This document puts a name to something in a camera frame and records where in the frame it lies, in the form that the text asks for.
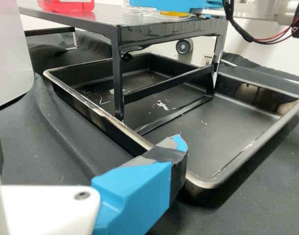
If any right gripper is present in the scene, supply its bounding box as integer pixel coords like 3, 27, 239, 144
224, 0, 297, 26

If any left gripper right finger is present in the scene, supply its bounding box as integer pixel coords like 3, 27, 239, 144
91, 133, 189, 235

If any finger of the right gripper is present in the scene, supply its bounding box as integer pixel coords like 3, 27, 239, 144
128, 0, 225, 19

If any petri dish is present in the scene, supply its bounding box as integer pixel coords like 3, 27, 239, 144
129, 9, 197, 21

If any black platform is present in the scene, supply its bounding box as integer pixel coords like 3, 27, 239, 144
18, 5, 230, 137

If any black tray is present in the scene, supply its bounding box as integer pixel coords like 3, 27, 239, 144
43, 52, 299, 209

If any red liquid bottle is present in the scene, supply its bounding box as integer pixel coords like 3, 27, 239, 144
36, 0, 95, 13

